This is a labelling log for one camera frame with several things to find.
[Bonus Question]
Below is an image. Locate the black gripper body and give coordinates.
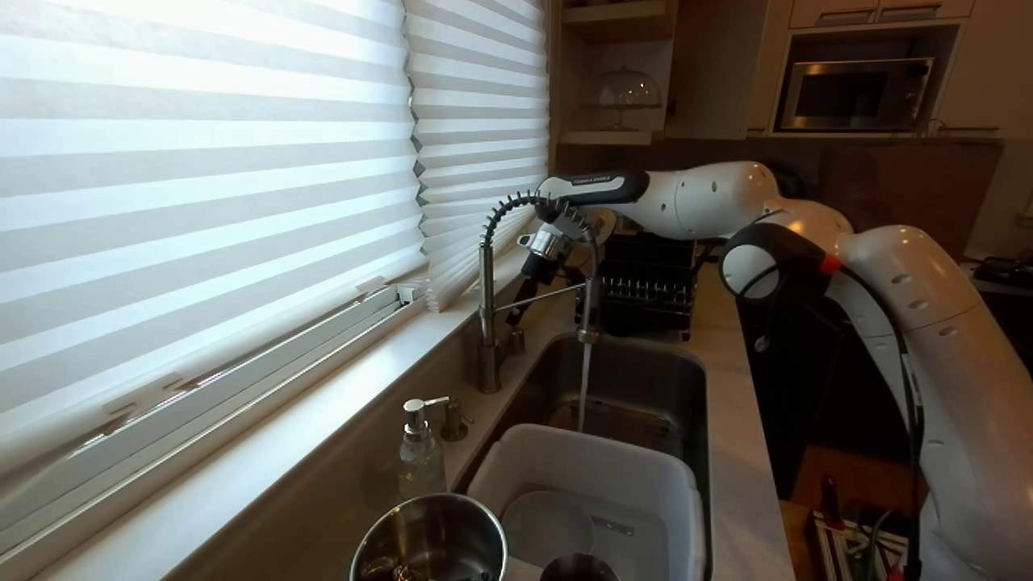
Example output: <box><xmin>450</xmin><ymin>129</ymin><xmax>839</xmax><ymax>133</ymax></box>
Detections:
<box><xmin>521</xmin><ymin>239</ymin><xmax>564</xmax><ymax>292</ymax></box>

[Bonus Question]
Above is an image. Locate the steel faucet handle lever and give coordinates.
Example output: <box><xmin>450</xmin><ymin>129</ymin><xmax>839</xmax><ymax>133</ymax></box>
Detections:
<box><xmin>494</xmin><ymin>310</ymin><xmax>534</xmax><ymax>363</ymax></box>

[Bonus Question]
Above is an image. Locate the steel pull-down kitchen faucet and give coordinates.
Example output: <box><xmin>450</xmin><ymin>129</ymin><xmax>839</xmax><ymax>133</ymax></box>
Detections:
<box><xmin>475</xmin><ymin>192</ymin><xmax>605</xmax><ymax>396</ymax></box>

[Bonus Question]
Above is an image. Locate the black dish rack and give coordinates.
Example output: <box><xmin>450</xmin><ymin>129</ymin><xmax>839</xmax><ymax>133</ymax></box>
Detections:
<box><xmin>595</xmin><ymin>230</ymin><xmax>701</xmax><ymax>339</ymax></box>

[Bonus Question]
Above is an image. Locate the narrow white window blind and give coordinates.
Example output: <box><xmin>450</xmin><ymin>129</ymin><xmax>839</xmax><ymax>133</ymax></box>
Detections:
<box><xmin>400</xmin><ymin>0</ymin><xmax>552</xmax><ymax>317</ymax></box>

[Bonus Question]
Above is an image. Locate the stainless steel sink basin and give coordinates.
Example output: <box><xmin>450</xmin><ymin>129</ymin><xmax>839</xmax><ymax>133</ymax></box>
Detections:
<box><xmin>512</xmin><ymin>329</ymin><xmax>712</xmax><ymax>489</ymax></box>

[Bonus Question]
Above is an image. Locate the glass dome cover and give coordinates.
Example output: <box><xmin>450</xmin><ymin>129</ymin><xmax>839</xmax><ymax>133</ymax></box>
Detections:
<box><xmin>595</xmin><ymin>64</ymin><xmax>662</xmax><ymax>109</ymax></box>

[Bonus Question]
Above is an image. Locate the white plastic wash tub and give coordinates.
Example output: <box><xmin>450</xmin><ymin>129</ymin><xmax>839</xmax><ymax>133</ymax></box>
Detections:
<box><xmin>466</xmin><ymin>420</ymin><xmax>709</xmax><ymax>581</ymax></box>

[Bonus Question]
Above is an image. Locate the clear soap pump bottle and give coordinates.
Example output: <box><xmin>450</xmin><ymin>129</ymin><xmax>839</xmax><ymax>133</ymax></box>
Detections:
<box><xmin>398</xmin><ymin>395</ymin><xmax>456</xmax><ymax>501</ymax></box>

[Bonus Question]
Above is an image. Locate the stainless steel pot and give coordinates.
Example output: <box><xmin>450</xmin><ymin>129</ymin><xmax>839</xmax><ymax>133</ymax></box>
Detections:
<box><xmin>345</xmin><ymin>491</ymin><xmax>512</xmax><ymax>581</ymax></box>

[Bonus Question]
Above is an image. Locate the wide white window blind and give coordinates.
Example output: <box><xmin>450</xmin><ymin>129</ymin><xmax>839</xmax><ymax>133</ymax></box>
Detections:
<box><xmin>0</xmin><ymin>0</ymin><xmax>429</xmax><ymax>563</ymax></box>

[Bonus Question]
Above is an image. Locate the stainless steel microwave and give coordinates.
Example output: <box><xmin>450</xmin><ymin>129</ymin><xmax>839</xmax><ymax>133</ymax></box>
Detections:
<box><xmin>774</xmin><ymin>54</ymin><xmax>935</xmax><ymax>135</ymax></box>

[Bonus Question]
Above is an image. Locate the wooden upper cabinet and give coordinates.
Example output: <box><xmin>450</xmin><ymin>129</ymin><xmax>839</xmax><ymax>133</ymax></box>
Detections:
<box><xmin>784</xmin><ymin>0</ymin><xmax>980</xmax><ymax>32</ymax></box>

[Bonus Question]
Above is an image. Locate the wooden wall shelf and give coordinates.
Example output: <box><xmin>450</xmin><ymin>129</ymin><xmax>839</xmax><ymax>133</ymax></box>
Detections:
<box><xmin>552</xmin><ymin>0</ymin><xmax>684</xmax><ymax>151</ymax></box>

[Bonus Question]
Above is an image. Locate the wire sink grid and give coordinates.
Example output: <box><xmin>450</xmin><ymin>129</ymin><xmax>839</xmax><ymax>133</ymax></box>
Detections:
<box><xmin>552</xmin><ymin>391</ymin><xmax>691</xmax><ymax>457</ymax></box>

